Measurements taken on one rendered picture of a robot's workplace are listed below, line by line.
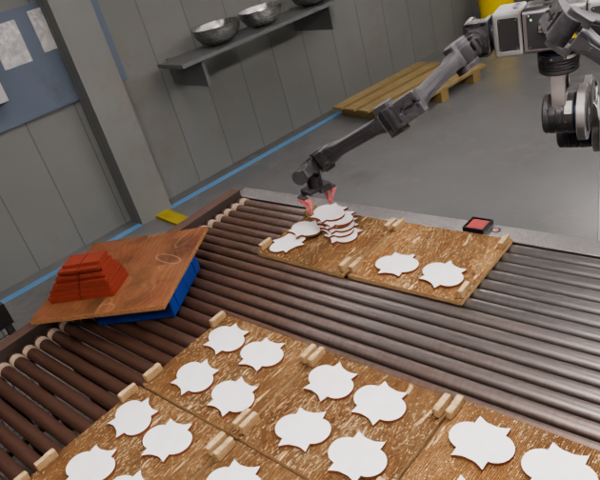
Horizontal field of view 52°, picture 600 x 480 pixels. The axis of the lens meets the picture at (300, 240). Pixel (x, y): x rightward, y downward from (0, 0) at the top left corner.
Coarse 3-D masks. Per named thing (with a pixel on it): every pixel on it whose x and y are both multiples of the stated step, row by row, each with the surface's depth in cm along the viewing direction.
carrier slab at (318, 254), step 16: (368, 224) 228; (384, 224) 225; (320, 240) 226; (368, 240) 218; (272, 256) 225; (288, 256) 222; (304, 256) 219; (320, 256) 216; (336, 256) 214; (352, 256) 211; (336, 272) 205
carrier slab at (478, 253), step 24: (384, 240) 215; (408, 240) 211; (432, 240) 207; (456, 240) 204; (480, 240) 200; (456, 264) 192; (480, 264) 189; (408, 288) 188; (432, 288) 184; (456, 288) 182
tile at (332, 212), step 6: (318, 210) 234; (324, 210) 233; (330, 210) 231; (336, 210) 230; (342, 210) 229; (312, 216) 231; (318, 216) 230; (324, 216) 229; (330, 216) 227; (336, 216) 226; (342, 216) 226; (324, 222) 226
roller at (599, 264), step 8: (240, 200) 280; (248, 200) 278; (264, 208) 269; (272, 208) 266; (280, 208) 263; (288, 208) 261; (296, 208) 259; (512, 248) 195; (520, 248) 194; (528, 248) 193; (536, 256) 190; (544, 256) 188; (552, 256) 187; (560, 256) 185; (568, 256) 184; (576, 256) 183; (584, 256) 182; (576, 264) 182; (584, 264) 180; (592, 264) 179
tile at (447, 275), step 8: (432, 264) 193; (440, 264) 192; (448, 264) 191; (424, 272) 191; (432, 272) 189; (440, 272) 188; (448, 272) 187; (456, 272) 186; (464, 272) 187; (424, 280) 188; (432, 280) 186; (440, 280) 185; (448, 280) 184; (456, 280) 183; (448, 288) 182
